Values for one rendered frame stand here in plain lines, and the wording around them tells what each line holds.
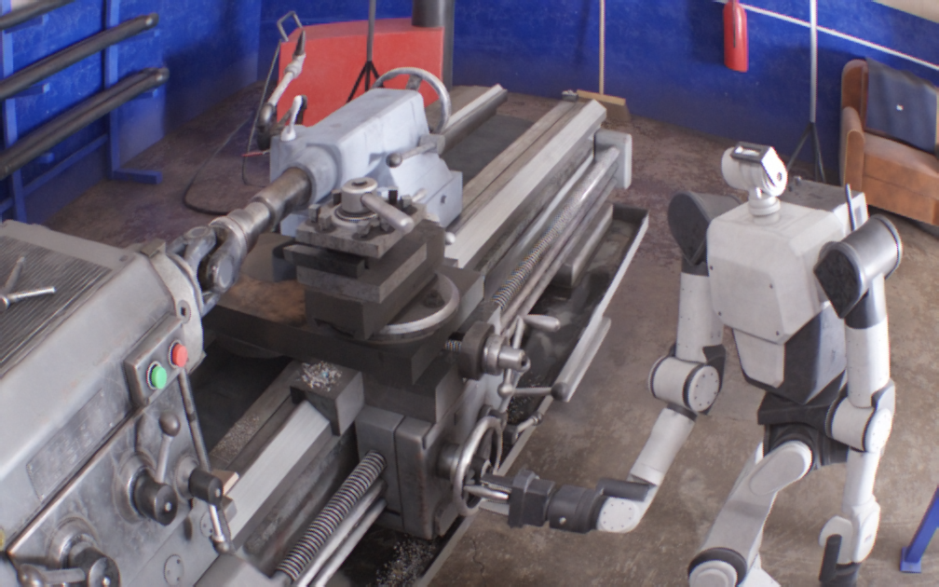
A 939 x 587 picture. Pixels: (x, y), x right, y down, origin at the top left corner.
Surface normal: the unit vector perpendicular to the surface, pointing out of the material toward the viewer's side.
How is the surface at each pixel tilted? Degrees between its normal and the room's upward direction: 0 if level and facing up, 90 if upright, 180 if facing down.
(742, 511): 115
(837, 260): 101
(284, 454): 36
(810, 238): 27
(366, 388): 90
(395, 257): 0
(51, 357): 45
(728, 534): 90
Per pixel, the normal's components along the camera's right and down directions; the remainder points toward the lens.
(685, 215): -0.83, 0.04
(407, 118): 0.93, 0.07
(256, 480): 0.56, -0.60
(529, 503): -0.36, 0.32
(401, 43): -0.02, 0.48
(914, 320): 0.02, -0.88
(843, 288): -0.85, 0.39
